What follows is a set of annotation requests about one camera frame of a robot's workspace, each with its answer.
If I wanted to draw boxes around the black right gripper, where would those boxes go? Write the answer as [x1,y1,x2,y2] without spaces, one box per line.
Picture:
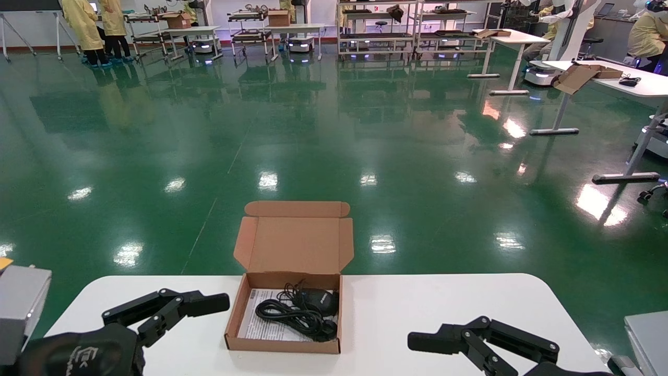
[407,316,614,376]

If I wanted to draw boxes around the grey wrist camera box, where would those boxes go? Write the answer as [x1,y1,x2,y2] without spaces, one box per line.
[624,311,668,376]
[0,265,52,366]

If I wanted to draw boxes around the brown cardboard storage box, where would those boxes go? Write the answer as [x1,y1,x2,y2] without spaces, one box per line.
[224,201,354,355]

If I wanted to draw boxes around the office chair wheel base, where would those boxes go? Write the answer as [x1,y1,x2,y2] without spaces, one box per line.
[638,180,668,219]

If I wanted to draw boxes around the white metal shelf rack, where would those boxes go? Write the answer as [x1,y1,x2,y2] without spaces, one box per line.
[337,0,418,59]
[415,0,504,57]

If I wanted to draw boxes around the grey robot base corner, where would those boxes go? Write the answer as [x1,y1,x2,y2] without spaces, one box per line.
[607,355,643,376]

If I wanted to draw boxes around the black computer mouse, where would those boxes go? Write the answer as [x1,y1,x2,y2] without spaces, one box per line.
[297,287,340,318]

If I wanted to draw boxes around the metal parts cart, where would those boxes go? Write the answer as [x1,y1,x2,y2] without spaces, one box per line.
[125,4,175,61]
[227,4,273,64]

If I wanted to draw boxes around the white table with pedestal legs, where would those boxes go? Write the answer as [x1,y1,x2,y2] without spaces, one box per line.
[467,29,551,96]

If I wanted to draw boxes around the white column robot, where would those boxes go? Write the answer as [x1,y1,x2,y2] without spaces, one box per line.
[523,0,601,87]

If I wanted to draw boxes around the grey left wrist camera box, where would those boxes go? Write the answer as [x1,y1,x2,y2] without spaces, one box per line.
[0,265,52,366]

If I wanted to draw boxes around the black screen on stand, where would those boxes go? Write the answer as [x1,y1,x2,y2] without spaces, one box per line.
[0,0,81,62]

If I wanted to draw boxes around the small white table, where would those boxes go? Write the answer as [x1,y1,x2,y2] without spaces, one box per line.
[162,26,224,62]
[264,23,325,62]

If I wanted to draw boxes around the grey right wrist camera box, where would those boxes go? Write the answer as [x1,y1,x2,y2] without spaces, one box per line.
[624,311,668,376]

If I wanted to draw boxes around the white printed manual sheet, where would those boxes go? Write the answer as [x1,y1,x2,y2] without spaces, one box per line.
[237,287,340,343]

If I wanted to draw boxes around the black round stool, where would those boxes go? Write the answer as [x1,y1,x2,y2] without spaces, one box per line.
[578,38,604,59]

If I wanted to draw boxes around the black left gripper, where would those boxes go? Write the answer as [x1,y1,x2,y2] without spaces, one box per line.
[16,288,231,376]

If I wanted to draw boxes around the black coiled mouse cable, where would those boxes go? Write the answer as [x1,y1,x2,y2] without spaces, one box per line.
[255,282,339,343]

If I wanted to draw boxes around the large white workshop table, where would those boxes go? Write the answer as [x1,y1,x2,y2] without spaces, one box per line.
[530,59,668,184]

